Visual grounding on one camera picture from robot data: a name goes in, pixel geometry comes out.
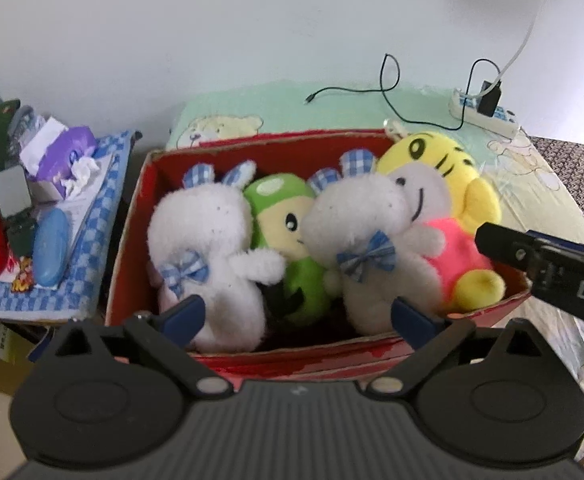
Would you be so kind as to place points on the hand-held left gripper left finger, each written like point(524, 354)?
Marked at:
point(186, 314)

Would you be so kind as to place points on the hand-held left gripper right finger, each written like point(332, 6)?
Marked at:
point(411, 317)

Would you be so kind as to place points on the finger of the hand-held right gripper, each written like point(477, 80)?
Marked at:
point(561, 241)
point(504, 247)

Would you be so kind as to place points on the yellow tiger plush toy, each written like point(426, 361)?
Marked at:
point(476, 200)

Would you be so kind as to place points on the red cardboard box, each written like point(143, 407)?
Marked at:
point(137, 260)

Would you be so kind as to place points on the white bunny plush toy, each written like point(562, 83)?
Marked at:
point(202, 240)
point(361, 210)

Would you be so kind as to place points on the green mushroom plush toy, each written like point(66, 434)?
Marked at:
point(272, 190)

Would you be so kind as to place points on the brown patterned blanket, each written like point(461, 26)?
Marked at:
point(576, 175)

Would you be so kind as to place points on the blue checkered cloth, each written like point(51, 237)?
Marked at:
point(97, 230)

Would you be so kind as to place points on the white power strip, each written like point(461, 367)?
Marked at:
point(496, 122)

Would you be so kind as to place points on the black charger plug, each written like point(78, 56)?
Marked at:
point(489, 100)

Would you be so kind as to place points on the blue glasses case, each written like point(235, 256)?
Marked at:
point(51, 247)

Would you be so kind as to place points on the brown cardboard box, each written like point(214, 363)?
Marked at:
point(2, 355)

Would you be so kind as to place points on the purple tissue pack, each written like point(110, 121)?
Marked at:
point(72, 150)

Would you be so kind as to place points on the grey rectangular device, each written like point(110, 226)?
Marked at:
point(11, 190)

